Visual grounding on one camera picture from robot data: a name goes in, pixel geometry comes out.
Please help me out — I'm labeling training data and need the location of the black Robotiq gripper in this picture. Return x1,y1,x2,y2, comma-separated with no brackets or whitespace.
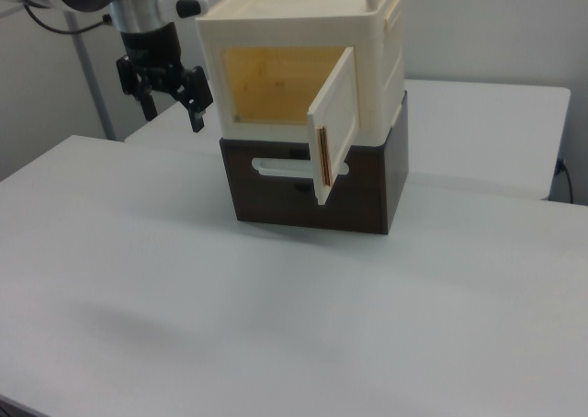
115,20,214,135

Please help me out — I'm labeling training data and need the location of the cream cabinet door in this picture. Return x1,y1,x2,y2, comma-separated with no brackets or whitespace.
306,46,360,207

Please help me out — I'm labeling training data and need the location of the cream plastic cabinet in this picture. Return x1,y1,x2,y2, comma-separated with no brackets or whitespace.
196,0,405,144

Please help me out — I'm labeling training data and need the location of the dark brown wooden drawer box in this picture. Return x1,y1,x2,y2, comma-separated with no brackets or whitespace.
219,90,410,237

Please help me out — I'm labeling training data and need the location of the grey metal post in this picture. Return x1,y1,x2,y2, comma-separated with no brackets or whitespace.
63,12,116,141

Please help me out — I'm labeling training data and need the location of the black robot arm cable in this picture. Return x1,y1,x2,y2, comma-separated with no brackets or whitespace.
22,1,112,36

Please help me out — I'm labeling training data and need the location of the white drawer handle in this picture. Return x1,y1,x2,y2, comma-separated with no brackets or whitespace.
251,157,350,178

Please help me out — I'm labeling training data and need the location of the black cable at table edge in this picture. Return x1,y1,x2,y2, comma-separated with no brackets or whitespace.
553,158,575,205

